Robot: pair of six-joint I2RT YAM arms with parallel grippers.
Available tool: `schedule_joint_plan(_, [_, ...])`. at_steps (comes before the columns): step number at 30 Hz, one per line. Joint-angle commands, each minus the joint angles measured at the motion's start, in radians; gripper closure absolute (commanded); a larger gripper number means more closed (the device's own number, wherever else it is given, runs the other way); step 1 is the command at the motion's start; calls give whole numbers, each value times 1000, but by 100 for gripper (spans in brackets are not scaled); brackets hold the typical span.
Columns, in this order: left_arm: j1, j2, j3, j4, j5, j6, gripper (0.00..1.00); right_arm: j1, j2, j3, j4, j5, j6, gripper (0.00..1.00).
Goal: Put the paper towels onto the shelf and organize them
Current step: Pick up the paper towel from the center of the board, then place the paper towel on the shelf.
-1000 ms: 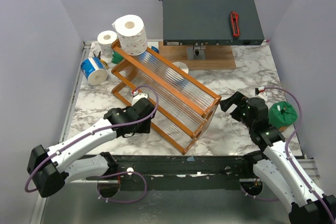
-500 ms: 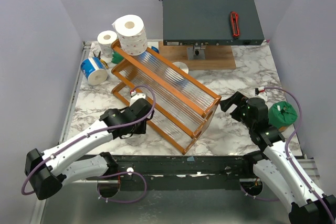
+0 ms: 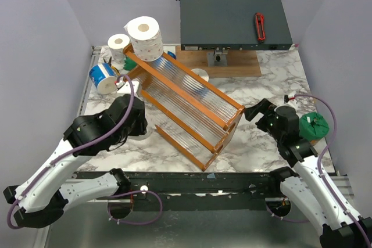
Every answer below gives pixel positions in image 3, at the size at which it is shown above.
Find green paper roll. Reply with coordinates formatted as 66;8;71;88
299;112;330;145

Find white red-dotted paper roll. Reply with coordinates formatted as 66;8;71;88
124;16;163;62

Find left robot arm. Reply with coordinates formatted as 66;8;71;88
3;94;148;229

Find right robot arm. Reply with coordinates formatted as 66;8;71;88
244;96;371;247

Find orange wooden shelf rack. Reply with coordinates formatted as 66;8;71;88
123;45;245;171

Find white roll behind shelf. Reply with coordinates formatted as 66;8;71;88
191;69;209;82

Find blue object behind shelf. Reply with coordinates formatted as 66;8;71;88
167;51;177;59

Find brown wooden board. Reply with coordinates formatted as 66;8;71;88
176;46;262;78

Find blue wrapped paper roll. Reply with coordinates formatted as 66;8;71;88
89;63;117;95

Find small green object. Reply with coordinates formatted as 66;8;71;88
123;56;137;71

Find black yellow pliers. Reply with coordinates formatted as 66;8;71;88
103;57;120;76

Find plain white paper roll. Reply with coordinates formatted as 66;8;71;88
108;34;130;64

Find red black utility knife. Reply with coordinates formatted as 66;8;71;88
254;13;266;42

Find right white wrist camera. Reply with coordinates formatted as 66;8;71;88
284;94;298;110

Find grey metal stand bracket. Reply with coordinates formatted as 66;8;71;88
207;50;228;67

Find aluminium frame rail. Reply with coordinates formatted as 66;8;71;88
33;46;102;248

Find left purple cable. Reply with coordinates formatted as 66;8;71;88
6;74;163;230

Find dark grey rack-mount device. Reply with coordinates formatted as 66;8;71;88
176;0;293;51

